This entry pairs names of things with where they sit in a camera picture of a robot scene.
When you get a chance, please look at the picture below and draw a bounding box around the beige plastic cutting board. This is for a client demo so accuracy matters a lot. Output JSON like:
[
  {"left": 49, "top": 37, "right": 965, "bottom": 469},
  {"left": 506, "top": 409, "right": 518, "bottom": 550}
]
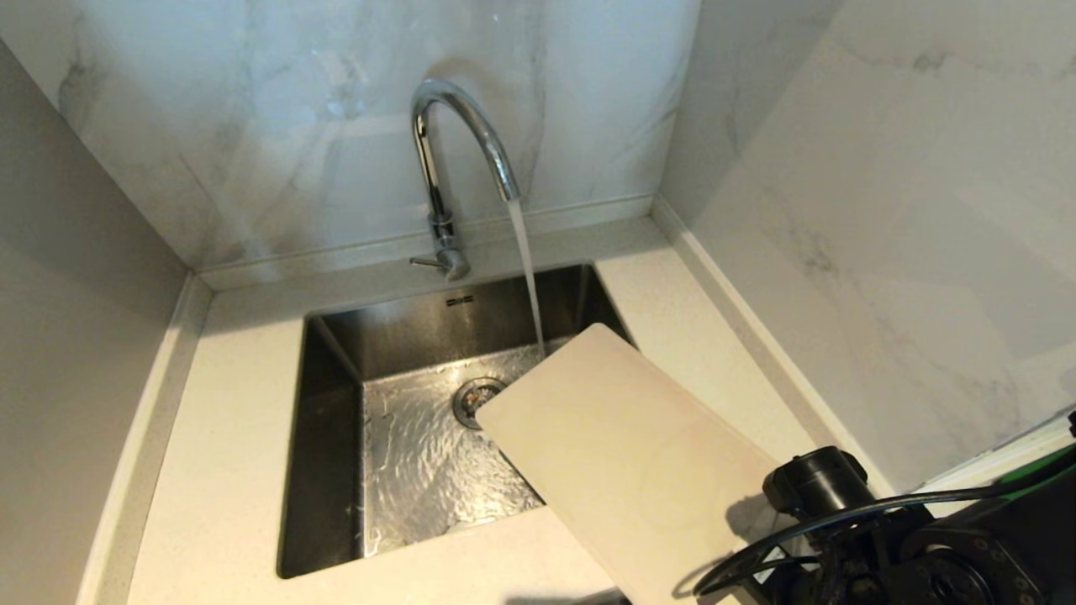
[{"left": 475, "top": 323, "right": 796, "bottom": 605}]

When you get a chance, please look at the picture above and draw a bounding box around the chrome gooseneck faucet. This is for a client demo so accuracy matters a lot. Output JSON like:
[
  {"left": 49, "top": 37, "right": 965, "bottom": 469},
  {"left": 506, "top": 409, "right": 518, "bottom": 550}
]
[{"left": 409, "top": 77, "right": 523, "bottom": 282}]

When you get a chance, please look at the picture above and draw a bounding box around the round metal sink drain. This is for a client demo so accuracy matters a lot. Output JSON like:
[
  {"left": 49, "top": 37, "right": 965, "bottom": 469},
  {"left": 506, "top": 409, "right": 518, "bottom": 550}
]
[{"left": 452, "top": 376, "right": 509, "bottom": 431}]

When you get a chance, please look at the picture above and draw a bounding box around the stainless steel sink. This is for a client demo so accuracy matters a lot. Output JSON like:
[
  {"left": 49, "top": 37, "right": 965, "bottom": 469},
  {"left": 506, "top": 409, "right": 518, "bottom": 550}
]
[{"left": 277, "top": 262, "right": 637, "bottom": 580}]

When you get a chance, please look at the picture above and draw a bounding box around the black cable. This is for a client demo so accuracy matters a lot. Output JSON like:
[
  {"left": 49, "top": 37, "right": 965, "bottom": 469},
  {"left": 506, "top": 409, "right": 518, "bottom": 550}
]
[{"left": 693, "top": 486, "right": 1001, "bottom": 599}]

